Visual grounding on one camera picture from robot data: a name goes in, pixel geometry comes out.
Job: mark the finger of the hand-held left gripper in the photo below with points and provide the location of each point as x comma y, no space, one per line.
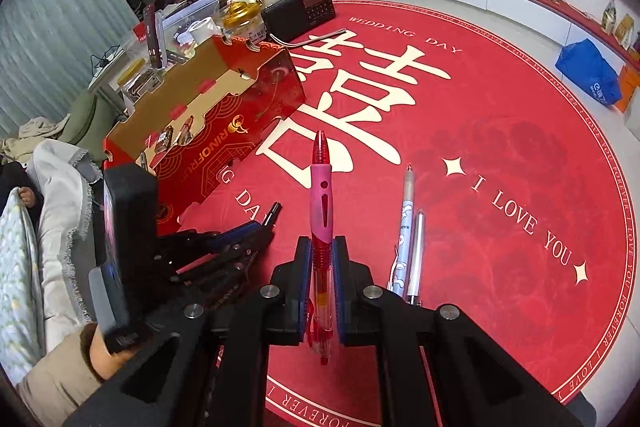
240,236
215,274

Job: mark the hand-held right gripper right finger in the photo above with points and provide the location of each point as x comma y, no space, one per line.
341,287

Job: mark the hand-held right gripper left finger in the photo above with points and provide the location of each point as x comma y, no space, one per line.
300,287

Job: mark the black marker pen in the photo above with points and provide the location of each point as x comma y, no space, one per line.
272,212

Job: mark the red cardboard fruit box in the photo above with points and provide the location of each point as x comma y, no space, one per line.
225,152

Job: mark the pink grip red pen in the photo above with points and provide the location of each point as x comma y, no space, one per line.
320,197

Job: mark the small patterned box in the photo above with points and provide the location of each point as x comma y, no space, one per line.
163,140

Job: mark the person's left forearm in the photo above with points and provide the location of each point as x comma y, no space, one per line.
55,387

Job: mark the white fringed cloth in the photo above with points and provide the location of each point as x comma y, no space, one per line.
55,207

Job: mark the silver pen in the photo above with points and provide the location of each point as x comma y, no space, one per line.
417,252

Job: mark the blue patterned white pen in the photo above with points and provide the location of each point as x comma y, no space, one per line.
406,222

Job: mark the green cushion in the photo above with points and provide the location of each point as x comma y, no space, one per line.
95,122

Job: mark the pale patterned pillow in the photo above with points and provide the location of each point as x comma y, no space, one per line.
15,282

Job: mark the beige cloth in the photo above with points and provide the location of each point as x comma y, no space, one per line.
35,137

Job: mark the plastic jar yellow lid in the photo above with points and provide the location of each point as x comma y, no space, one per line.
135,79

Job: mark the tall white package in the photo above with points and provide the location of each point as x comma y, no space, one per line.
161,39

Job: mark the tall black red package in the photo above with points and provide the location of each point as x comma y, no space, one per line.
150,37

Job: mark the white cup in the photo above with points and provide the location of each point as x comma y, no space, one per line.
205,31

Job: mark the grey blue curtain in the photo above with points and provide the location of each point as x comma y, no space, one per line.
50,32

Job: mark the red round printed mat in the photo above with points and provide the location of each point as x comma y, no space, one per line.
475,107

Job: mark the black radio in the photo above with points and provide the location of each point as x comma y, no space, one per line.
300,9

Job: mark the blue plastic bag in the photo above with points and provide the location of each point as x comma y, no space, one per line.
587,77

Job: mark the orange box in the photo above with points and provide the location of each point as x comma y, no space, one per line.
630,88

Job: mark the yellow snack packet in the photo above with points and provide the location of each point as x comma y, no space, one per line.
625,32

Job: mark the green snack packet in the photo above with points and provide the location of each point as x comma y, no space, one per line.
610,14

